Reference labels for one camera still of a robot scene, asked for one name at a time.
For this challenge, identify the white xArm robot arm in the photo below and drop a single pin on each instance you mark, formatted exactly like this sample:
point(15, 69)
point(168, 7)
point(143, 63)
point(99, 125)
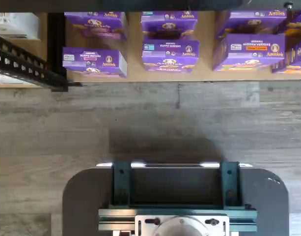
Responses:
point(181, 228)

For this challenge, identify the long wooden shelf board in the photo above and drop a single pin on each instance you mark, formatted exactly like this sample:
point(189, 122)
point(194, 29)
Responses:
point(206, 49)

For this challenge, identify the purple Annie's hidden veggies box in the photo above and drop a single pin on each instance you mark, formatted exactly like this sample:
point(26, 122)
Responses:
point(249, 52)

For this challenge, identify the grey rounded cart platform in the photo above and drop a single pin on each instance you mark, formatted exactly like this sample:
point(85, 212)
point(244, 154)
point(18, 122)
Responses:
point(86, 196)

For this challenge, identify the dark blurred bar with knob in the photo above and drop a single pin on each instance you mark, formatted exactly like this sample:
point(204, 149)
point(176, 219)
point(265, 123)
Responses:
point(140, 5)

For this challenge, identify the black perforated metal brace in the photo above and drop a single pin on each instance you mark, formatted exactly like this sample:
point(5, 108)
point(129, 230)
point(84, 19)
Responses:
point(22, 65)

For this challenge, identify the white carton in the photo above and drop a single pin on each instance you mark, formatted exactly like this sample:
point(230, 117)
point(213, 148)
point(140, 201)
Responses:
point(15, 24)

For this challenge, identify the white metal mount plate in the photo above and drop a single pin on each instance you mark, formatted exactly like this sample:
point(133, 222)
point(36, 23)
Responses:
point(143, 221)

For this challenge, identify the teal aluminium base frame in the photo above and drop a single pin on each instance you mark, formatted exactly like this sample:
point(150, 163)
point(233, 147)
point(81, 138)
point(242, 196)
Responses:
point(230, 186)

